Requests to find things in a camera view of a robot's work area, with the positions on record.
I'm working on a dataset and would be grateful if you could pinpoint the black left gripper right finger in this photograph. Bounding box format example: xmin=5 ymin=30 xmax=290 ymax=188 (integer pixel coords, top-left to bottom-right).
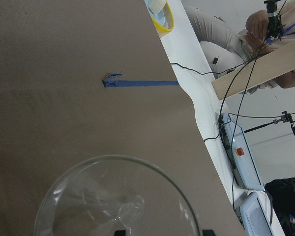
xmin=202 ymin=229 xmax=215 ymax=236

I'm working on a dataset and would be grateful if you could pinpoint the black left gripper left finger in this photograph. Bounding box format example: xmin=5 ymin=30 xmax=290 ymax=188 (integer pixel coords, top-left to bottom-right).
xmin=114 ymin=230 xmax=126 ymax=236

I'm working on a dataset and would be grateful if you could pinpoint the clear glass funnel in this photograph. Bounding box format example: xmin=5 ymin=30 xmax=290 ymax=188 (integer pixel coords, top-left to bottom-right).
xmin=34 ymin=155 xmax=202 ymax=236

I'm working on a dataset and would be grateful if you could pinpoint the blue teach pendant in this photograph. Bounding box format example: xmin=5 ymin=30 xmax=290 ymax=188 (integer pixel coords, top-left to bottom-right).
xmin=218 ymin=113 xmax=264 ymax=191
xmin=236 ymin=192 xmax=274 ymax=236

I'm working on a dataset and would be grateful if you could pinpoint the black bag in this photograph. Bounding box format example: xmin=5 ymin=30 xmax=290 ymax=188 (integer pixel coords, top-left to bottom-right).
xmin=265 ymin=177 xmax=295 ymax=236

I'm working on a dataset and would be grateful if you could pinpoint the wooden board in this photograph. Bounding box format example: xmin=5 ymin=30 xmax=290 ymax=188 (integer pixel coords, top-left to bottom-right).
xmin=212 ymin=42 xmax=295 ymax=100

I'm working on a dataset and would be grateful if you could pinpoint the yellow rimmed bowl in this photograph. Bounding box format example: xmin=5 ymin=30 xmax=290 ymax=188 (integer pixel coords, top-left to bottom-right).
xmin=145 ymin=0 xmax=175 ymax=37

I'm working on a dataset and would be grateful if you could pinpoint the black cable on table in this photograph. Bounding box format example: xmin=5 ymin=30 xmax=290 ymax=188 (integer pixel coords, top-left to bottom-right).
xmin=170 ymin=0 xmax=288 ymax=212

